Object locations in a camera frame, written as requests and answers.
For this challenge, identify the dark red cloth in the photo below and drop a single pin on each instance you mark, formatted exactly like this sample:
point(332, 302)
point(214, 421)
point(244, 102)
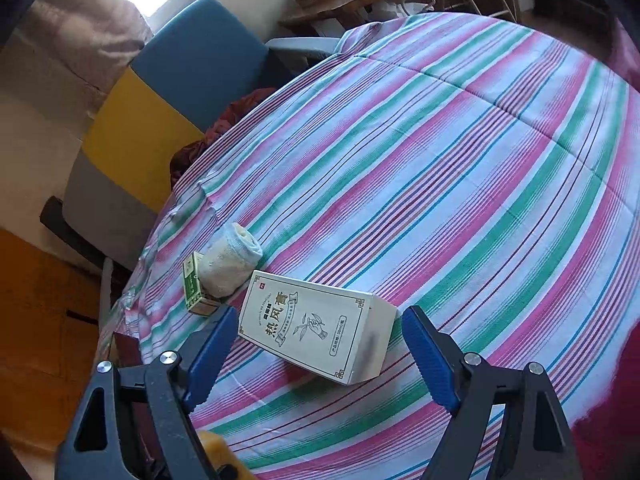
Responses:
point(220, 130)

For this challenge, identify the red blanket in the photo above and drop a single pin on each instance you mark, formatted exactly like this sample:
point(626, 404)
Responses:
point(610, 435)

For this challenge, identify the wooden desk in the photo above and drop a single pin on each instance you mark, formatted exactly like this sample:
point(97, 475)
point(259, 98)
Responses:
point(350, 5)

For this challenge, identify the small green box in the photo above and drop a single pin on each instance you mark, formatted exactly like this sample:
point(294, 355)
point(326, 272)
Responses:
point(197, 285)

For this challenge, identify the blue yellow grey chair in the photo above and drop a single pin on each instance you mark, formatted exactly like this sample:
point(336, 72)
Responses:
point(200, 55)

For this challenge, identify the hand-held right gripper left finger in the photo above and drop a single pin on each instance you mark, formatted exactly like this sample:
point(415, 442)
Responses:
point(210, 355)

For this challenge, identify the plastic wrapped white roll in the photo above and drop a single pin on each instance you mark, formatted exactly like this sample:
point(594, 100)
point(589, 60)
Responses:
point(230, 257)

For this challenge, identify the beige curtain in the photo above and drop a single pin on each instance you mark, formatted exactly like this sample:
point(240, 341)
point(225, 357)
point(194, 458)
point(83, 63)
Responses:
point(75, 25)

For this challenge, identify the white printed carton box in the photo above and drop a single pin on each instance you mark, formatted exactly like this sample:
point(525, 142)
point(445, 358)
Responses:
point(310, 325)

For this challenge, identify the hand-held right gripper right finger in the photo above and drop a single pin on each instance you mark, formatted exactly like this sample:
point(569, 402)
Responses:
point(430, 355)

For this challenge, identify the striped pink green blanket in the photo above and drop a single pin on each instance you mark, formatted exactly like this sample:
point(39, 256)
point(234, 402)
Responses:
point(425, 185)

